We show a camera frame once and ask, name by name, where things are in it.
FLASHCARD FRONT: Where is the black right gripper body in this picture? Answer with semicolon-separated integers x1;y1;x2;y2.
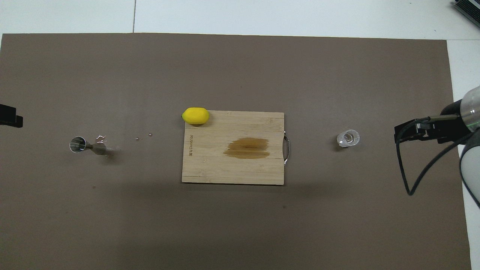
426;99;471;145

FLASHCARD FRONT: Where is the small clear plastic cup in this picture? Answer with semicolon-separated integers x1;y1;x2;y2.
336;129;360;148

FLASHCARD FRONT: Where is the steel double jigger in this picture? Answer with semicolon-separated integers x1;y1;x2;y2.
69;136;112;156

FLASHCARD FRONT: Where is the grey ribbed device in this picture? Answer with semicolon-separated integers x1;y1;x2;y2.
452;0;480;27

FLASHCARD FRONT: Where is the large brown table mat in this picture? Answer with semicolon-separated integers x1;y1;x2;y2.
0;33;472;270

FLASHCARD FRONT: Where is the yellow lemon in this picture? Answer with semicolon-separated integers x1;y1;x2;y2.
182;107;210;125

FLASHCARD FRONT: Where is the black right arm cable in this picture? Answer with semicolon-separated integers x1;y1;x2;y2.
395;115;467;196

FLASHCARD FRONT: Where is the wooden cutting board, metal handle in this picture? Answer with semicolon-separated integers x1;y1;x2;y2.
182;110;290;186

